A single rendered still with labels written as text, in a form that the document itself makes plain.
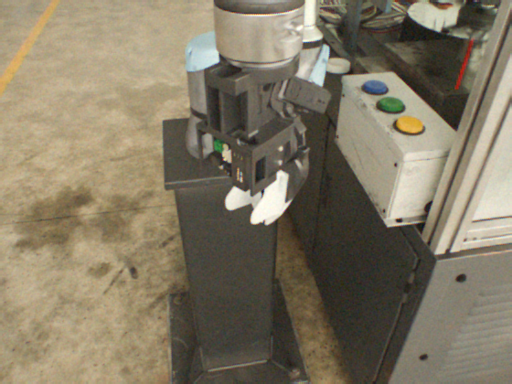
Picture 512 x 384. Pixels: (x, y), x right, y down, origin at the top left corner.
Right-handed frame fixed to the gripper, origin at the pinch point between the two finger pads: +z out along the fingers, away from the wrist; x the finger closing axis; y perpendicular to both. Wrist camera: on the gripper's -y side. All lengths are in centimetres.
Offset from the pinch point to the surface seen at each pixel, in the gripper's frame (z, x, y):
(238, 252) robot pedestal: 40, -24, -19
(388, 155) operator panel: 4.9, 2.8, -27.0
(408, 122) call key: 0.3, 3.4, -30.8
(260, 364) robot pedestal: 90, -19, -22
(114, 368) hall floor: 91, -53, 7
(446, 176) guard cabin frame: 3.1, 12.6, -25.3
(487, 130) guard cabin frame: -6.4, 15.7, -23.8
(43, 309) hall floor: 91, -90, 11
